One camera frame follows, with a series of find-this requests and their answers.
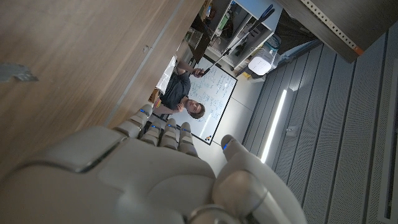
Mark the white round-cornered appliance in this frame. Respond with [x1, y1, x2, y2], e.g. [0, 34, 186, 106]
[248, 55, 275, 77]

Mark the white shelf cabinet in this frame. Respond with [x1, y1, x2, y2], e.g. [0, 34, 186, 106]
[203, 0, 284, 73]

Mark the long black pole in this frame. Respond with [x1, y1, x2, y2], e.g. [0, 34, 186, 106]
[201, 3, 276, 76]

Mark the wooden work table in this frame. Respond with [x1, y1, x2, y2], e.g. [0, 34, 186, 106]
[0, 0, 206, 183]

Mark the long ceiling light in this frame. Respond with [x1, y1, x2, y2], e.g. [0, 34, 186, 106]
[260, 88, 289, 164]

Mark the person in dark shirt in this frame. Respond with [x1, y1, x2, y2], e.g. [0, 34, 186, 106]
[152, 60, 206, 120]

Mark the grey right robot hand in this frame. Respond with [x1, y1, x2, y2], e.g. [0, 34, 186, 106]
[0, 104, 308, 224]

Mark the black laptop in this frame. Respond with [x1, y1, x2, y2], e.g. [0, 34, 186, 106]
[186, 14, 216, 65]

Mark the whiteboard with black frame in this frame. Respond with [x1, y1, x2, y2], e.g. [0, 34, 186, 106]
[169, 55, 239, 146]

